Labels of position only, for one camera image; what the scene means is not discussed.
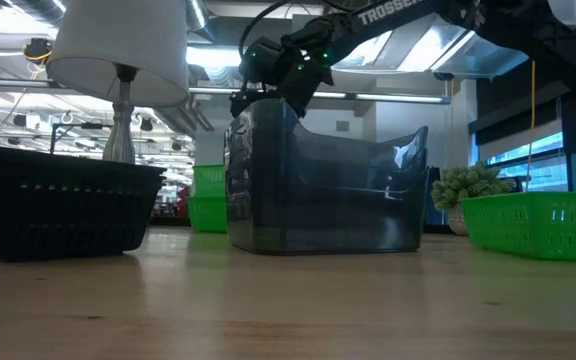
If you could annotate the smoky translucent plastic bin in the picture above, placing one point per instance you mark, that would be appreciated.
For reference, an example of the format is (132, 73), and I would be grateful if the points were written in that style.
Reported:
(263, 130)
(328, 245)

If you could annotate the green mesh plastic basket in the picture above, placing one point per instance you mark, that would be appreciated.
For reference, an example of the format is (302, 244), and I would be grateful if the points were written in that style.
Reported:
(209, 180)
(208, 215)
(533, 225)

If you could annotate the black mesh plastic basket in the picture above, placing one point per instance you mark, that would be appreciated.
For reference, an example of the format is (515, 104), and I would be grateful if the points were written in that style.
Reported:
(68, 220)
(68, 162)

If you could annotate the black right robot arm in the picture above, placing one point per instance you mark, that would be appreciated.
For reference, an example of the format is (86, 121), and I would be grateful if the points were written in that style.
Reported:
(393, 15)

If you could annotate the bright ceiling light panel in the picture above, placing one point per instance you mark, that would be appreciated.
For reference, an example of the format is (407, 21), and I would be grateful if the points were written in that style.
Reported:
(213, 56)

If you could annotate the red background object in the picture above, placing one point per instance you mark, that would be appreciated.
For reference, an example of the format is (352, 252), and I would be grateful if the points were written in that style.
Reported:
(184, 200)

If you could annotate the white lamp shade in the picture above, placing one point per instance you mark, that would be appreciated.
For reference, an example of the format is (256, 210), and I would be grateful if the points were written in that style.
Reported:
(118, 50)

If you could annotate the dark blue upright object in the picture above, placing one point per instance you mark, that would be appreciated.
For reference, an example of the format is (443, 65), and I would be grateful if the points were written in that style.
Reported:
(433, 200)

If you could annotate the green artificial potted plant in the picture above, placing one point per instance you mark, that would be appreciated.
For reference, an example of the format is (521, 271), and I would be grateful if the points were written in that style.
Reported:
(463, 185)

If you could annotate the black ceiling mounted device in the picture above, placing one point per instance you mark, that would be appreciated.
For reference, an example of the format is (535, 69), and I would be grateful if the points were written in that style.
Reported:
(37, 50)

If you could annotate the blue lit window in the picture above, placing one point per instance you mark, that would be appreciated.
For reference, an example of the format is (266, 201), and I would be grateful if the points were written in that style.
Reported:
(543, 170)

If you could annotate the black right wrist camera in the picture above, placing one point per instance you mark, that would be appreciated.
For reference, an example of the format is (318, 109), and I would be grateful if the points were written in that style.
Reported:
(265, 62)

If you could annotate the round silver duct pipe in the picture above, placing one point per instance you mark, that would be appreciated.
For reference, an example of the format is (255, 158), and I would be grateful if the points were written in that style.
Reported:
(195, 12)

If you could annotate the silver ventilation duct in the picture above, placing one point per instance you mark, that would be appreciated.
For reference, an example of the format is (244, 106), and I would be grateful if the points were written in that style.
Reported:
(443, 50)

